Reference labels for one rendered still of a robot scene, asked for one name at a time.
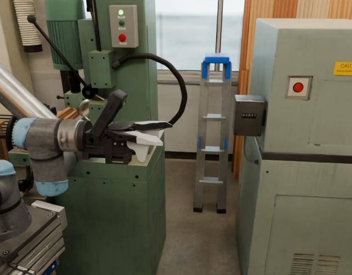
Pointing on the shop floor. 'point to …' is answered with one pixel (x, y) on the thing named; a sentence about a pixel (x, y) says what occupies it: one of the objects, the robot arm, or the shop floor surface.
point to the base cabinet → (113, 225)
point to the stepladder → (221, 58)
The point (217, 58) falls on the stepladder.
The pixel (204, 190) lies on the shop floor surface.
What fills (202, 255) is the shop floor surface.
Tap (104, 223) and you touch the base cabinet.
